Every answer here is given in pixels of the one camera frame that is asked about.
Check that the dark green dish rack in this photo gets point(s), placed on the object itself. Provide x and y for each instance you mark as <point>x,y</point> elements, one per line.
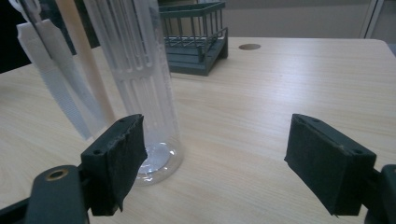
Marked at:
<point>214,59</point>

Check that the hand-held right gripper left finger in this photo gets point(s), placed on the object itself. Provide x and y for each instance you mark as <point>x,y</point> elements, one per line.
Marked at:
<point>113,161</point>

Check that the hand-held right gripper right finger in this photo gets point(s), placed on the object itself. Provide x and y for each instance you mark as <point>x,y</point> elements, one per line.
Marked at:
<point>327,165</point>

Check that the white upright frame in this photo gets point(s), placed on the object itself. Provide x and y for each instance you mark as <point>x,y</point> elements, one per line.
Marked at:
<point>370,18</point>

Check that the beige stick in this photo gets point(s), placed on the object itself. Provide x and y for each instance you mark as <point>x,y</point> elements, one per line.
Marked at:
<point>90,77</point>

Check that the tall clear ribbed glass cup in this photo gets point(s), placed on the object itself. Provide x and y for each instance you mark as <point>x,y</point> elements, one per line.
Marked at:
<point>146,93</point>

